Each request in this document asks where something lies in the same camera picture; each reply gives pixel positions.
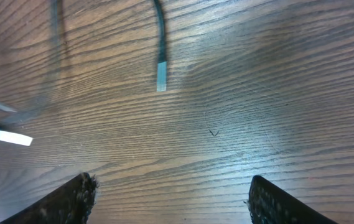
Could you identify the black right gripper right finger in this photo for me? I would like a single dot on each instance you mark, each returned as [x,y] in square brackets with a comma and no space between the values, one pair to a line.
[268,204]

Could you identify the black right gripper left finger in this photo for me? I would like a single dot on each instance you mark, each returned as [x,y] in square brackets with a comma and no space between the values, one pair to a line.
[71,203]

